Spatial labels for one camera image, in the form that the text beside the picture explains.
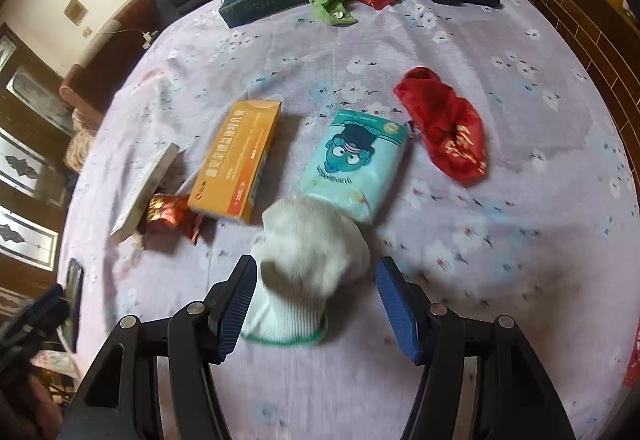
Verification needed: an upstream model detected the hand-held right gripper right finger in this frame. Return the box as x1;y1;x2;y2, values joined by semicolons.
375;256;583;440

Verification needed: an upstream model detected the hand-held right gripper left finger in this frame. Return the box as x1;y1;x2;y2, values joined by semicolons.
57;254;259;440

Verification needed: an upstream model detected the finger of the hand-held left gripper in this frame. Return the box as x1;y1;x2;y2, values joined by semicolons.
12;284;65;322

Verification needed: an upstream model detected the white knit glove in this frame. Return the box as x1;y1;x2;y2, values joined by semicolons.
239;196;372;347

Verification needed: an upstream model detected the dark red snack wrapper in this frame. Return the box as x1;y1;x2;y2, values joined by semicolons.
137;192;205;247

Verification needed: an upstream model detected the orange medicine box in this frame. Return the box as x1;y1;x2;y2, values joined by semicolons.
186;99;282;226

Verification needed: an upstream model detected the white medicine box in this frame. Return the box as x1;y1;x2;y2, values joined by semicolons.
109;142;181;243

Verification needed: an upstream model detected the teal tissue pack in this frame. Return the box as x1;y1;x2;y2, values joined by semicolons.
299;109;411;226

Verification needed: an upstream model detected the red sock gold print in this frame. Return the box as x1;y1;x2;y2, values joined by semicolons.
392;66;488;188

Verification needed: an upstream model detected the red plastic basket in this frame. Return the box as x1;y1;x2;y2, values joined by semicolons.
622;320;640;391

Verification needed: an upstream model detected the black smartphone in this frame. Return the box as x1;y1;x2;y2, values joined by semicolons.
60;257;85;353

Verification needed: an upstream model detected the wooden glass door cabinet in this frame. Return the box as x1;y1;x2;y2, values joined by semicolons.
0;22;76;301

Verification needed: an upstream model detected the floral purple tablecloth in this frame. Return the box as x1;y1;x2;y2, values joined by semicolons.
50;0;640;440

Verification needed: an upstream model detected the brown armchair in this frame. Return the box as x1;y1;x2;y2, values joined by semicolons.
59;0;162;171

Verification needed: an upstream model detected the white charger cable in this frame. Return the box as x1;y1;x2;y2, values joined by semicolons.
82;27;158;50

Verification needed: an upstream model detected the small wall plaque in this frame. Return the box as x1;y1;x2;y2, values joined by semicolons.
65;0;88;26

